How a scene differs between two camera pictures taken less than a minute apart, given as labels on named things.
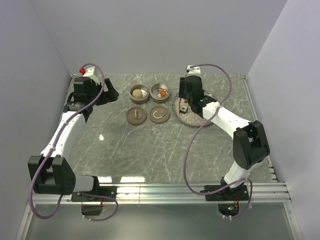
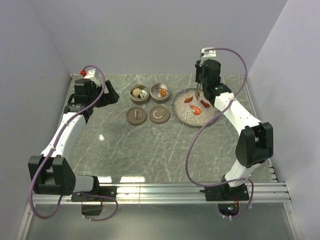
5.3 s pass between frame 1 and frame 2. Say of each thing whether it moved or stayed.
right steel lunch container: stayed
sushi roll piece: moved
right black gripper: moved
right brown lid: stayed
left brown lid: stayed
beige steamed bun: stayed
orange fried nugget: stayed
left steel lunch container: stayed
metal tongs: moved
